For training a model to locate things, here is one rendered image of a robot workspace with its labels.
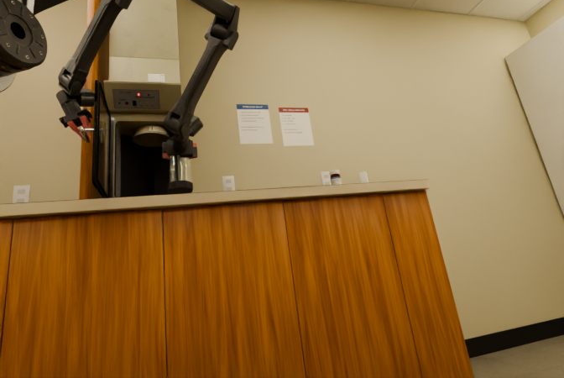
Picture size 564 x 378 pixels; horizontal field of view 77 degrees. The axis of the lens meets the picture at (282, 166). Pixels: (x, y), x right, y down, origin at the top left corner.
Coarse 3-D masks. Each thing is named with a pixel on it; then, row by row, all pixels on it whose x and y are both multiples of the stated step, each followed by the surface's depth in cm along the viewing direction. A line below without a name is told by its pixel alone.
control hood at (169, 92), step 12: (108, 84) 152; (120, 84) 153; (132, 84) 154; (144, 84) 156; (156, 84) 157; (168, 84) 159; (180, 84) 160; (108, 96) 154; (168, 96) 161; (180, 96) 163; (108, 108) 156; (120, 108) 157; (132, 108) 159; (144, 108) 160; (168, 108) 163
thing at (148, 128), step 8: (144, 128) 164; (152, 128) 164; (160, 128) 167; (136, 136) 169; (144, 136) 175; (152, 136) 177; (160, 136) 177; (168, 136) 168; (144, 144) 175; (152, 144) 177; (160, 144) 178
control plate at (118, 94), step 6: (114, 90) 153; (120, 90) 154; (126, 90) 155; (132, 90) 155; (138, 90) 156; (144, 90) 157; (150, 90) 158; (156, 90) 158; (114, 96) 154; (120, 96) 155; (126, 96) 156; (132, 96) 156; (138, 96) 157; (144, 96) 158; (150, 96) 159; (156, 96) 159; (114, 102) 156; (132, 102) 158; (138, 102) 158; (144, 102) 159; (150, 102) 160; (156, 102) 161; (150, 108) 161; (156, 108) 162
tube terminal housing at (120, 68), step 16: (112, 64) 166; (128, 64) 169; (144, 64) 171; (160, 64) 173; (176, 64) 176; (112, 80) 164; (128, 80) 166; (144, 80) 168; (176, 80) 173; (128, 128) 166
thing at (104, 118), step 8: (96, 80) 129; (96, 88) 128; (96, 96) 127; (96, 104) 126; (104, 104) 142; (96, 112) 125; (104, 112) 142; (96, 120) 124; (104, 120) 141; (96, 128) 123; (104, 128) 141; (104, 136) 140; (104, 144) 139; (104, 152) 139; (104, 160) 138; (104, 168) 138; (104, 176) 137; (104, 184) 136
